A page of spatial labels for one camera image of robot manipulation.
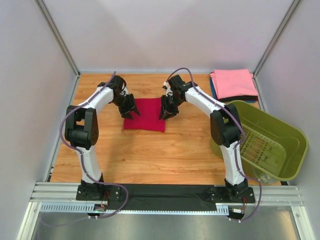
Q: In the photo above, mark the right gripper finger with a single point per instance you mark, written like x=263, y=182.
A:
x=165, y=116
x=162, y=108

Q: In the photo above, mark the pink folded t shirt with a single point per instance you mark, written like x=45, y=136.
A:
x=230, y=84

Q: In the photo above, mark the left aluminium frame post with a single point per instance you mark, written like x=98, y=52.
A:
x=57, y=35

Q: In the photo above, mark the aluminium frame post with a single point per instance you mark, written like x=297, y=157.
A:
x=277, y=35
x=57, y=35

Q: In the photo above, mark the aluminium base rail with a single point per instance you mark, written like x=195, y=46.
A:
x=59, y=197

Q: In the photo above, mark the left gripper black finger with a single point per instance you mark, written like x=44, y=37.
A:
x=127, y=115
x=135, y=108

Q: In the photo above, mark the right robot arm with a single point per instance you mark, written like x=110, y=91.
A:
x=225, y=130

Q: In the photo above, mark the olive green plastic basket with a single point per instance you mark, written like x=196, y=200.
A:
x=273, y=150

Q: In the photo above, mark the black folded t shirt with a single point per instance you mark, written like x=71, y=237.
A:
x=232, y=99

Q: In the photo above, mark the right aluminium frame post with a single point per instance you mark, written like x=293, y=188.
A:
x=277, y=35

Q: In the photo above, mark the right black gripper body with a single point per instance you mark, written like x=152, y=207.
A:
x=169, y=107

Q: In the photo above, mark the crimson red t shirt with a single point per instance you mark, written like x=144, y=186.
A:
x=149, y=109

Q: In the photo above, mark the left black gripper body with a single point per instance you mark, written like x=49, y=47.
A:
x=127, y=105

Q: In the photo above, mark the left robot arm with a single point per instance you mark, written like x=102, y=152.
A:
x=79, y=131

